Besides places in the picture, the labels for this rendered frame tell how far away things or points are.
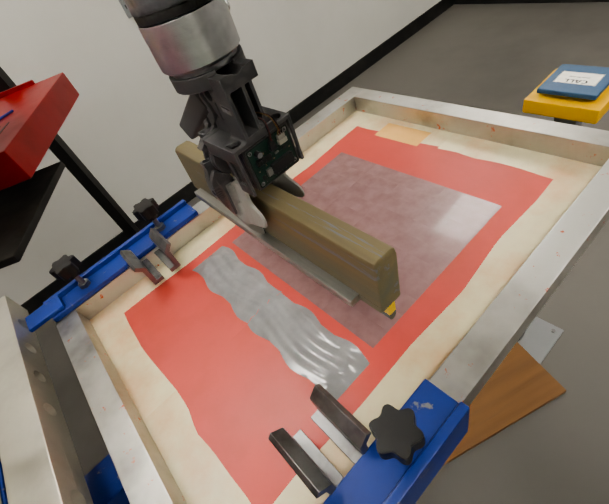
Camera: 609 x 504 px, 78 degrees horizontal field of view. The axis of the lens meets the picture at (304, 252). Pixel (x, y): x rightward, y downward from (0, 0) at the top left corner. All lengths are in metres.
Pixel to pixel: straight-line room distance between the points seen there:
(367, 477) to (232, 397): 0.21
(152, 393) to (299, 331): 0.22
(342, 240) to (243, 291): 0.28
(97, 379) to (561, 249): 0.63
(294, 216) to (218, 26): 0.18
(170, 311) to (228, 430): 0.24
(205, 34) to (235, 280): 0.39
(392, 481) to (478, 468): 1.04
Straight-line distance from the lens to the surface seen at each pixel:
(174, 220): 0.75
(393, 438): 0.34
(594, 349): 1.65
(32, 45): 2.39
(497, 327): 0.47
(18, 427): 0.59
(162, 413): 0.57
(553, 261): 0.53
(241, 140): 0.37
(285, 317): 0.54
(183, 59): 0.35
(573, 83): 0.90
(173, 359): 0.60
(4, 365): 0.68
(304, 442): 0.44
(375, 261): 0.33
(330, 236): 0.36
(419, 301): 0.52
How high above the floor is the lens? 1.39
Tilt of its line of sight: 45 degrees down
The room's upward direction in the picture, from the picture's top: 23 degrees counter-clockwise
